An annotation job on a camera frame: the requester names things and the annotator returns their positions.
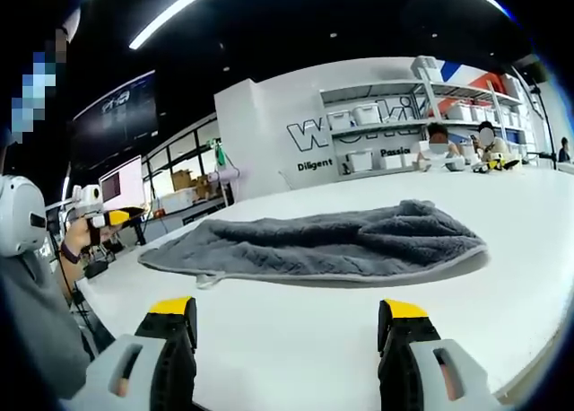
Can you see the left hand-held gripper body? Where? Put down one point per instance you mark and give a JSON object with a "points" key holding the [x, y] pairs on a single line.
{"points": [[86, 200]]}

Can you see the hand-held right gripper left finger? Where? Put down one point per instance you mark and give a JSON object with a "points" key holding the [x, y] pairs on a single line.
{"points": [[175, 366]]}

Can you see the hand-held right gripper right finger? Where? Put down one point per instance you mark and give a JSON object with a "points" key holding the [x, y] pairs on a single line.
{"points": [[403, 366]]}

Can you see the grey fluffy towel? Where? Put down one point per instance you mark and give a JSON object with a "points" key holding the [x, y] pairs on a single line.
{"points": [[314, 245]]}

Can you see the person's left hand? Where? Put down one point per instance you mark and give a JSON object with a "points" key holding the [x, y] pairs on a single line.
{"points": [[78, 236]]}

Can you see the large monitor screen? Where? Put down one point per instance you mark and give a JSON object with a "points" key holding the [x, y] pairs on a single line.
{"points": [[123, 184]]}

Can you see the dark wristband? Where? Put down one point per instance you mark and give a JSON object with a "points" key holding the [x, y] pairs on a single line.
{"points": [[70, 253]]}

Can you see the black front counter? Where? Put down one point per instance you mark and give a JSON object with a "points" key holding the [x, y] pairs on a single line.
{"points": [[193, 213]]}

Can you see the brown cardboard boxes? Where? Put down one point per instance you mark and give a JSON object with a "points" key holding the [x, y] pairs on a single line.
{"points": [[188, 181]]}

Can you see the white chest device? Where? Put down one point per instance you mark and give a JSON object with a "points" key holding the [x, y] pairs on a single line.
{"points": [[18, 213]]}

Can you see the dark hanging display screen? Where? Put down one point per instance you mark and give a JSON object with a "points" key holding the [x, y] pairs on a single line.
{"points": [[116, 115]]}

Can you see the purple roll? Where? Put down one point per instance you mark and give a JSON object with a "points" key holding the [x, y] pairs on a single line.
{"points": [[226, 175]]}

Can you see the green hanging item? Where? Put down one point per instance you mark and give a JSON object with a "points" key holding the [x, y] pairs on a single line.
{"points": [[220, 155]]}

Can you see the white table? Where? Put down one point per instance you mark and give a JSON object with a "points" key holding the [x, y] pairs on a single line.
{"points": [[515, 213]]}

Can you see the straight ceiling light strip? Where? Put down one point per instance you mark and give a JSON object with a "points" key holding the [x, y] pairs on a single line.
{"points": [[179, 14]]}

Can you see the grey metal shelving rack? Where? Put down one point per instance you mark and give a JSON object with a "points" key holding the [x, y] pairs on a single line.
{"points": [[493, 99], [324, 128]]}

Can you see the metal shelf with white bins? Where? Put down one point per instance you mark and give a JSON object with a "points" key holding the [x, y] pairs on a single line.
{"points": [[365, 115]]}

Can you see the black tripod stand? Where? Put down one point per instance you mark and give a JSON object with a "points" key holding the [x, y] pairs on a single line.
{"points": [[545, 128]]}

